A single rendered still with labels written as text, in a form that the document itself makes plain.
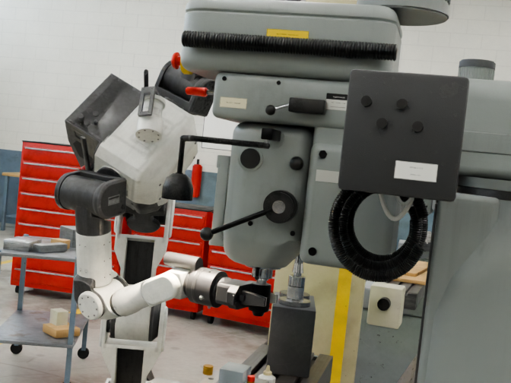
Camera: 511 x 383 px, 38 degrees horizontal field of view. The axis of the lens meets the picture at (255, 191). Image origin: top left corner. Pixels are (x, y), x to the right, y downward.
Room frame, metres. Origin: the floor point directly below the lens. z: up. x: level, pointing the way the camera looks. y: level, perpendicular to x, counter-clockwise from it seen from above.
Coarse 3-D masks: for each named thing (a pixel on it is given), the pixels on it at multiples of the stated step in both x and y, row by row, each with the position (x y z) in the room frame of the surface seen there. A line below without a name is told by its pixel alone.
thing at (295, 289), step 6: (288, 282) 2.03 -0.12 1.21; (294, 282) 2.01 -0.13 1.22; (300, 282) 2.02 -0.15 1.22; (288, 288) 2.03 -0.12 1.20; (294, 288) 2.01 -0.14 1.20; (300, 288) 2.02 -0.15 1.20; (288, 294) 2.02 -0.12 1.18; (294, 294) 2.01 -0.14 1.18; (300, 294) 2.02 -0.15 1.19; (294, 300) 2.01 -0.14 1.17; (300, 300) 2.02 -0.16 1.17
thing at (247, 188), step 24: (288, 144) 1.57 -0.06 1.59; (312, 144) 1.58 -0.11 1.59; (240, 168) 1.60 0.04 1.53; (264, 168) 1.58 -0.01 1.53; (288, 168) 1.57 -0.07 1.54; (240, 192) 1.60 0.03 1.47; (264, 192) 1.58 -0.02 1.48; (240, 216) 1.59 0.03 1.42; (264, 216) 1.58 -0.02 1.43; (240, 240) 1.60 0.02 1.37; (264, 240) 1.58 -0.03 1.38; (288, 240) 1.57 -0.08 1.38; (264, 264) 1.62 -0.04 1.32
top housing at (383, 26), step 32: (192, 0) 1.61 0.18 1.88; (224, 0) 1.58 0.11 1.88; (256, 0) 1.57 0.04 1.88; (224, 32) 1.58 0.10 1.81; (256, 32) 1.56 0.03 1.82; (288, 32) 1.54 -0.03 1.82; (320, 32) 1.53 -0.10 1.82; (352, 32) 1.51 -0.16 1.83; (384, 32) 1.50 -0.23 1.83; (192, 64) 1.60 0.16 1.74; (224, 64) 1.58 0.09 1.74; (256, 64) 1.56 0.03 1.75; (288, 64) 1.54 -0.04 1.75; (320, 64) 1.53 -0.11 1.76; (352, 64) 1.51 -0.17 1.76; (384, 64) 1.51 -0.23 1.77
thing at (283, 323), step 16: (288, 304) 2.00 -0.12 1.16; (304, 304) 2.00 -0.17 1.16; (272, 320) 1.98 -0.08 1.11; (288, 320) 1.98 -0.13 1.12; (304, 320) 1.97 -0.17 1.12; (272, 336) 1.98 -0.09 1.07; (288, 336) 1.98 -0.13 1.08; (304, 336) 1.97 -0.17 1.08; (272, 352) 1.98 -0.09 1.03; (288, 352) 1.98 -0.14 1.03; (304, 352) 1.97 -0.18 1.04; (272, 368) 1.98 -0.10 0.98; (288, 368) 1.98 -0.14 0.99; (304, 368) 1.97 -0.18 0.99
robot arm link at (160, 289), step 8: (168, 272) 1.75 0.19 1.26; (144, 280) 1.79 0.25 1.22; (152, 280) 1.76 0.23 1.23; (160, 280) 1.74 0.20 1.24; (168, 280) 1.73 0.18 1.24; (176, 280) 1.74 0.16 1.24; (144, 288) 1.77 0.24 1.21; (152, 288) 1.76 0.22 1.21; (160, 288) 1.75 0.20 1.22; (168, 288) 1.73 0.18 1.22; (176, 288) 1.73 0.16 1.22; (144, 296) 1.78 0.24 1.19; (152, 296) 1.76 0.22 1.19; (160, 296) 1.75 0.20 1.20; (168, 296) 1.74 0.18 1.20; (152, 304) 1.77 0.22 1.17
